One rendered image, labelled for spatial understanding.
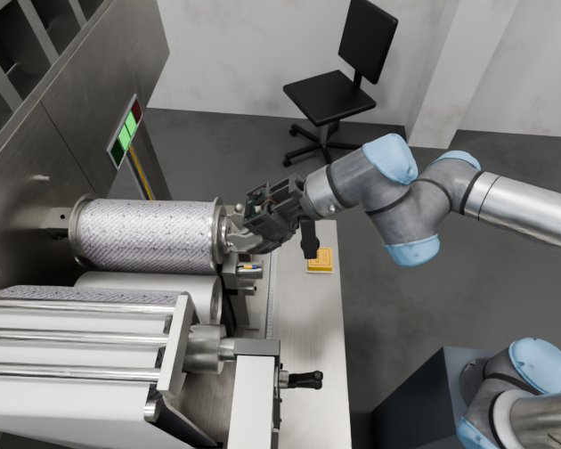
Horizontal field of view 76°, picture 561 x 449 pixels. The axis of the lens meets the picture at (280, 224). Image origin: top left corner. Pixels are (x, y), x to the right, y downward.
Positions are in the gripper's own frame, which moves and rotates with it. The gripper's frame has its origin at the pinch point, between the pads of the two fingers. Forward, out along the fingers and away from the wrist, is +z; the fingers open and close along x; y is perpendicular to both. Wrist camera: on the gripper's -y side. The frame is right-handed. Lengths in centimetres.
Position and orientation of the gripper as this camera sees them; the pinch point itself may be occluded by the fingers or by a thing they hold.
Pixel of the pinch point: (238, 244)
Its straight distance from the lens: 70.1
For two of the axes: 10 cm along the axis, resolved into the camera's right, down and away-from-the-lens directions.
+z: -7.7, 3.6, 5.3
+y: -6.4, -4.8, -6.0
